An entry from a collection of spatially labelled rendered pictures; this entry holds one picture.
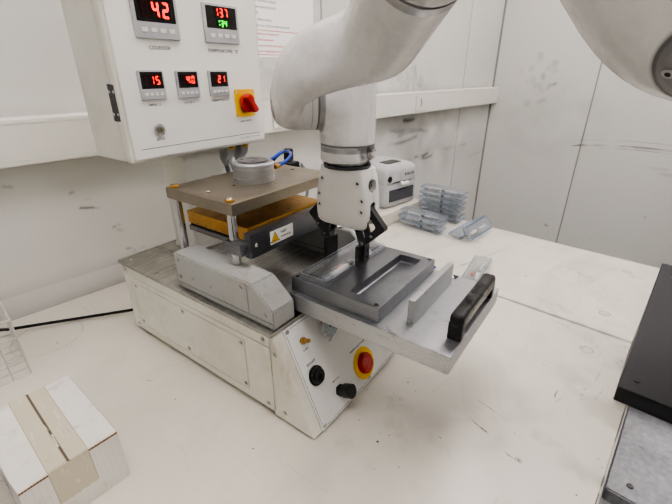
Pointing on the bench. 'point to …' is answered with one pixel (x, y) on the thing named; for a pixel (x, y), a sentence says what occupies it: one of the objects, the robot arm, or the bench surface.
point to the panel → (332, 405)
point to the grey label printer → (394, 180)
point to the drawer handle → (470, 306)
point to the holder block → (372, 284)
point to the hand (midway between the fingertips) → (346, 251)
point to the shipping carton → (58, 447)
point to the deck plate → (165, 262)
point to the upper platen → (205, 223)
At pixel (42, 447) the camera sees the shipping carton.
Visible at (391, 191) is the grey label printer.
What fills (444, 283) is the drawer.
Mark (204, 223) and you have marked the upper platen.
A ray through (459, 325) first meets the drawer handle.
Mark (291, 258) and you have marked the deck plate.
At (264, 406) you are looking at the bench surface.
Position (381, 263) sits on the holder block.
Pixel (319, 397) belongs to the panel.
